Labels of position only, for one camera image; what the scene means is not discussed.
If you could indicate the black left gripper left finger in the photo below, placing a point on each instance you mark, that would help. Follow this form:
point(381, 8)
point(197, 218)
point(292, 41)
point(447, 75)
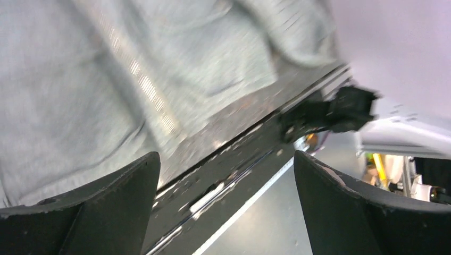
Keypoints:
point(107, 216)

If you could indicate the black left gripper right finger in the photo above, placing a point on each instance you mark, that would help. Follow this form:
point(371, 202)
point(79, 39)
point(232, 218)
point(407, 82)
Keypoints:
point(344, 215)

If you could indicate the grey zip-up jacket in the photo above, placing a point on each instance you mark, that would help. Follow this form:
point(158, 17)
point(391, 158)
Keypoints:
point(89, 86)

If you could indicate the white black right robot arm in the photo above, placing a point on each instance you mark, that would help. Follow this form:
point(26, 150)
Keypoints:
point(384, 124)

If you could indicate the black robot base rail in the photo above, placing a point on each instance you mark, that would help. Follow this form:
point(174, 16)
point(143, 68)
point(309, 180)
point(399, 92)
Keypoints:
point(221, 171)

